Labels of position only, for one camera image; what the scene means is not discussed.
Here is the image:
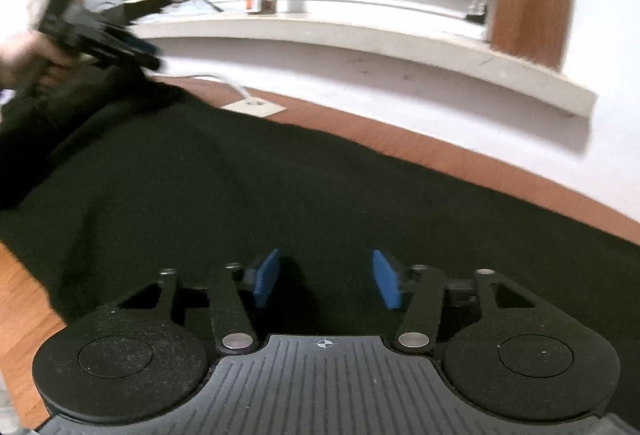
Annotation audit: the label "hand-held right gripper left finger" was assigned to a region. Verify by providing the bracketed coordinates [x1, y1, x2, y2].
[115, 248, 282, 357]

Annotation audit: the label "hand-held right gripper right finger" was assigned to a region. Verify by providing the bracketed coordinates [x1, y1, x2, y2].
[371, 249, 537, 356]

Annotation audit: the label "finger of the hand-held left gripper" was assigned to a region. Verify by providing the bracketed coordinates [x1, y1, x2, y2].
[106, 26, 163, 72]

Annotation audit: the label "black pants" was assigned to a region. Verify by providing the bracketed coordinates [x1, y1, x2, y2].
[0, 65, 640, 351]

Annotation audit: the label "person's left hand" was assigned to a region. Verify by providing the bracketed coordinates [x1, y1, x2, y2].
[0, 30, 77, 92]

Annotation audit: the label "black electronics box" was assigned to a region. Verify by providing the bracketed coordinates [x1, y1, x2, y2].
[105, 0, 173, 25]

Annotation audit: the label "beige stone window sill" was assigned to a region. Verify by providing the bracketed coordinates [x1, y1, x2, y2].
[127, 12, 599, 118]

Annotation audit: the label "person's beige jacket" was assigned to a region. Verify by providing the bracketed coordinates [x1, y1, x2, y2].
[0, 380, 21, 435]

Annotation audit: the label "white cable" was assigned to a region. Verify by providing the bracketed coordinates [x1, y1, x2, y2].
[150, 72, 266, 108]

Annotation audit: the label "beige cable cover plate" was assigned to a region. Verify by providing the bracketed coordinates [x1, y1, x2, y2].
[219, 98, 289, 118]

